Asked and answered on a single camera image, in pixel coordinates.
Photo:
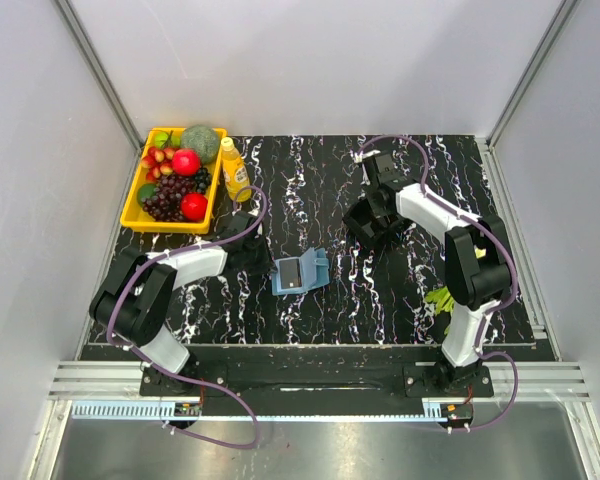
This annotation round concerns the green lime fruit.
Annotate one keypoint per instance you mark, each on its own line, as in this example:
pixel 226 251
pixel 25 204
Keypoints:
pixel 162 139

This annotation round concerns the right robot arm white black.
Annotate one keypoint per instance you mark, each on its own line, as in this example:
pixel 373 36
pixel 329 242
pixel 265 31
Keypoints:
pixel 479 270

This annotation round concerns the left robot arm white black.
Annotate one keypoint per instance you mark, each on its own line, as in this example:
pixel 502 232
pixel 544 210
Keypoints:
pixel 135 295

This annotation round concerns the blue card holder wallet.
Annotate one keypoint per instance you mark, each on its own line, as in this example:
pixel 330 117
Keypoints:
pixel 315 268

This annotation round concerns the green avocado fruit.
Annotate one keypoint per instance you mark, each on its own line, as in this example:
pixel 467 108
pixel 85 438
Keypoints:
pixel 145 192

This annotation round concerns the green melon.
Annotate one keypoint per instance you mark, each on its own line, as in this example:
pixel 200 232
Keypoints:
pixel 203 140

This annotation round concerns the red apple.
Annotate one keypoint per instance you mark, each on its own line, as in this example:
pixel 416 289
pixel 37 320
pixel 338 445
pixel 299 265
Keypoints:
pixel 194 206

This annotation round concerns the yellow juice bottle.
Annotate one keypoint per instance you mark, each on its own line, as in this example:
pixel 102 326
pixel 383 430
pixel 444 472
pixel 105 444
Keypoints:
pixel 236 177

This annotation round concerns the white celery stalk with leaves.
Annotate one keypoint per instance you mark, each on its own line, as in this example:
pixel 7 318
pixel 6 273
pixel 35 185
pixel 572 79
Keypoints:
pixel 440 305

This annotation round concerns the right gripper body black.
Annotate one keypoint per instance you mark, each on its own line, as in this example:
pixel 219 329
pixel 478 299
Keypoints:
pixel 378 212

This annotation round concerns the yellow plastic tray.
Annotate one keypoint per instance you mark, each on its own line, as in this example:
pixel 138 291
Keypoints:
pixel 134 218

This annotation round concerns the dark purple grape bunch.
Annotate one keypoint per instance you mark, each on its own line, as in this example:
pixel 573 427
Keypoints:
pixel 164 205

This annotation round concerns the black VIP credit card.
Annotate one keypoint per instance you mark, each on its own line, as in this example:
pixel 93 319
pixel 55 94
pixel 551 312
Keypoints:
pixel 289 273

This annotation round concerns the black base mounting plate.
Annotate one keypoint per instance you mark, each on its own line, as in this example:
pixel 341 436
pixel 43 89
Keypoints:
pixel 411 371

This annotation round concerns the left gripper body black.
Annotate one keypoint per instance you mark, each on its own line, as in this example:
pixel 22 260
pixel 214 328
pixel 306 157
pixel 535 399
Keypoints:
pixel 258 261

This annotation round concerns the small red fruit cluster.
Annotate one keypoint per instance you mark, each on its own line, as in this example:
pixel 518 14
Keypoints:
pixel 157 163

